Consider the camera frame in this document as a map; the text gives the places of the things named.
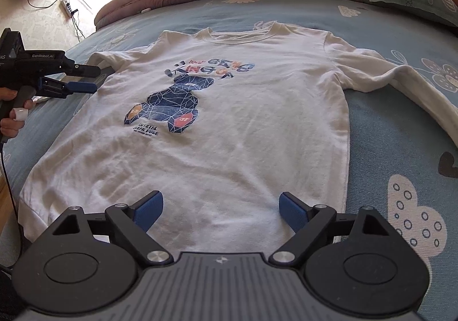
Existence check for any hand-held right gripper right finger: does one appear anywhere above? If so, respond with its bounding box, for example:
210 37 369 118
268 192 389 268

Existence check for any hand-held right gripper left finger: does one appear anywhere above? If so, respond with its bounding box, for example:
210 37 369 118
52 190 179 266

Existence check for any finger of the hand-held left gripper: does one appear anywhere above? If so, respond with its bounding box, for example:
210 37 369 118
37 77 104 99
72 62 116 79

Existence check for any white long-sleeve printed shirt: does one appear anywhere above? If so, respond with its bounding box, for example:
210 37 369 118
19 21 458 257

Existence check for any person's left hand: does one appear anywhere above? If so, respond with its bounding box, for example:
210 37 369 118
0 89 33 140

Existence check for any white power strip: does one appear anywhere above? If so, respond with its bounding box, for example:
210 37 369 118
61 0 80 18

